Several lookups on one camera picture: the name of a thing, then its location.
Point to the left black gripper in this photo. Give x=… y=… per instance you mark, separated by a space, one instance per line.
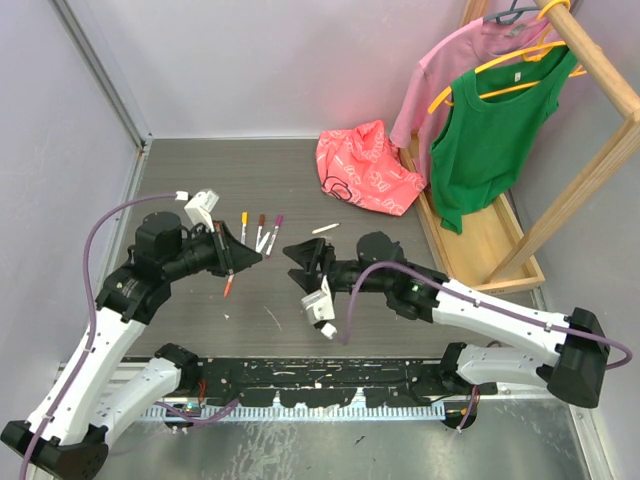
x=230 y=254

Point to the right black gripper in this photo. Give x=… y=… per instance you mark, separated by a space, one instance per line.
x=304 y=253

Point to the brown marker pen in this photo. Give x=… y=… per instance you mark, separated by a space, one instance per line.
x=258 y=236

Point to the yellow marker pen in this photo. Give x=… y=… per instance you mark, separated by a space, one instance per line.
x=244 y=233

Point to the white ballpoint pen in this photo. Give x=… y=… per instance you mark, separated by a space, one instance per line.
x=272 y=241

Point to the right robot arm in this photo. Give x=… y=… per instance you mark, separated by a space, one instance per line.
x=565 y=354

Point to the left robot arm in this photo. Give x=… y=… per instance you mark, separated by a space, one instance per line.
x=71 y=432

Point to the orange ballpoint pen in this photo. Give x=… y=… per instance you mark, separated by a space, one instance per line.
x=228 y=286

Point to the white yellow-tipped pen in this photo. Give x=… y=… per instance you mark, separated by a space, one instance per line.
x=325 y=228

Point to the wooden clothes rack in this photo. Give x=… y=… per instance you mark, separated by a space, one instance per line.
x=574 y=219

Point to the aluminium corner profile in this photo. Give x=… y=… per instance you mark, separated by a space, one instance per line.
x=82 y=26

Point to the green tank top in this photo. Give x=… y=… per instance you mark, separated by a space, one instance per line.
x=491 y=127

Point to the grey hanger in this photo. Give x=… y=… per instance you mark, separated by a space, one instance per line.
x=511 y=15

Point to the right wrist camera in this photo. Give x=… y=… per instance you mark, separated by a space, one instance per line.
x=318 y=307

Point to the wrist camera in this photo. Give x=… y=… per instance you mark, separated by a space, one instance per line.
x=318 y=307
x=199 y=207

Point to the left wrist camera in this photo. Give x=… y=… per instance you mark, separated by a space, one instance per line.
x=199 y=207

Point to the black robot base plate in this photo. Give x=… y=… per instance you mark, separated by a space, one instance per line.
x=318 y=382

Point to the white cable duct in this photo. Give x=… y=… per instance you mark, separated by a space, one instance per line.
x=357 y=411

